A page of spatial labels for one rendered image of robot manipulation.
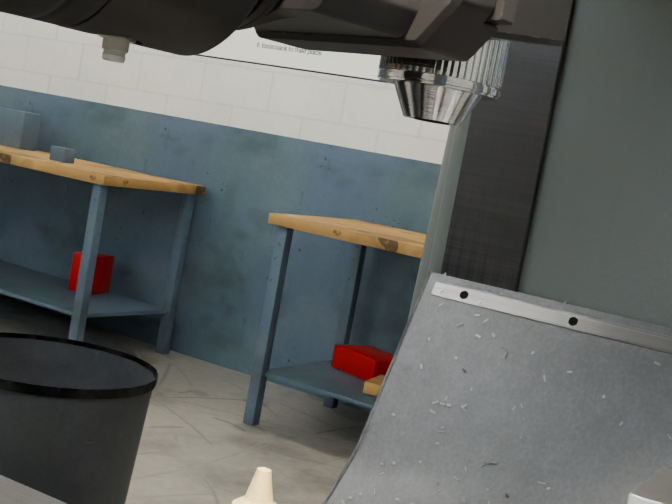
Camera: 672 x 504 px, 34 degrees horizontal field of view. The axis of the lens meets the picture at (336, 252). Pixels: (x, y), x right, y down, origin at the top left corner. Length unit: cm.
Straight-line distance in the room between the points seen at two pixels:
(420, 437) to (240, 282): 482
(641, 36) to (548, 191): 12
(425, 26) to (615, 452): 44
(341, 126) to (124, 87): 138
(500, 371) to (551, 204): 12
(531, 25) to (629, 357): 39
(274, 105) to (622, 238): 481
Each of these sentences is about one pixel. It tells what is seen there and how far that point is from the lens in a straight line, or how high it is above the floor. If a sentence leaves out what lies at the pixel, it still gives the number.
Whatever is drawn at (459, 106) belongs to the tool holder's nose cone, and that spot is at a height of 120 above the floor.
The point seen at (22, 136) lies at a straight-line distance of 616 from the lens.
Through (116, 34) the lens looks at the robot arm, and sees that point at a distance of 34.
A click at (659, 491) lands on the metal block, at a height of 108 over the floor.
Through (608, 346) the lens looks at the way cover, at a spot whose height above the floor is 108.
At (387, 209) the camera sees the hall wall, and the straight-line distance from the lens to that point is 515.
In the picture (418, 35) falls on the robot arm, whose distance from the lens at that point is 35.
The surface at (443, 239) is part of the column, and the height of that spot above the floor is 112.
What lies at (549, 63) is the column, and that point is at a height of 126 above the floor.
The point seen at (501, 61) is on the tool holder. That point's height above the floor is 122.
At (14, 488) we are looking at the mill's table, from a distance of 71.
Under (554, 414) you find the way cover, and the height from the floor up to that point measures 103.
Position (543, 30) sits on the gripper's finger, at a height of 123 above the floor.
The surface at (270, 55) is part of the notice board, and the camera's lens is 559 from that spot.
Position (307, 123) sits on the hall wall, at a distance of 542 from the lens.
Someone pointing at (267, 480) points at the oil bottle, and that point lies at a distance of 44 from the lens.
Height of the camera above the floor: 117
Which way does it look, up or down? 5 degrees down
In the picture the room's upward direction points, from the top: 10 degrees clockwise
